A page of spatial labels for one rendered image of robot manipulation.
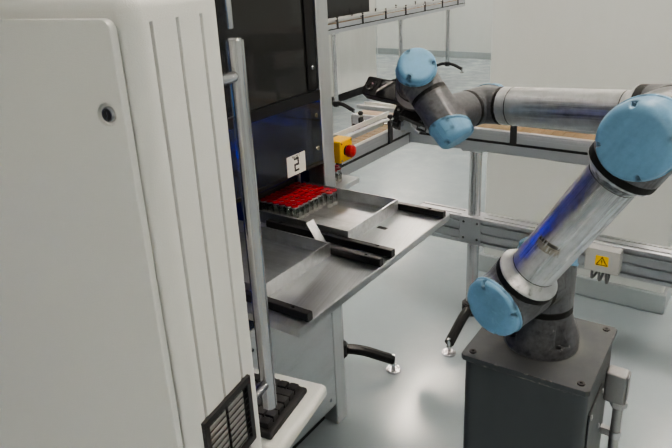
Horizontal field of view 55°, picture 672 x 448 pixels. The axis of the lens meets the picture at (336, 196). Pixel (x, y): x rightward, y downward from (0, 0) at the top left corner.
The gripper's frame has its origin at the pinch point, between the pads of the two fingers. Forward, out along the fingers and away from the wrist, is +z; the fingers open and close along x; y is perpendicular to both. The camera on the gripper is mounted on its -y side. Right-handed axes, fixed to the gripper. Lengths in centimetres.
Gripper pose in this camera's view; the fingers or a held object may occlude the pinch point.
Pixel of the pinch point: (402, 120)
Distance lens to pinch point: 156.4
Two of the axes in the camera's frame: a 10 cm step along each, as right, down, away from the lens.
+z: 0.8, 2.1, 9.7
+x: 4.3, -8.9, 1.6
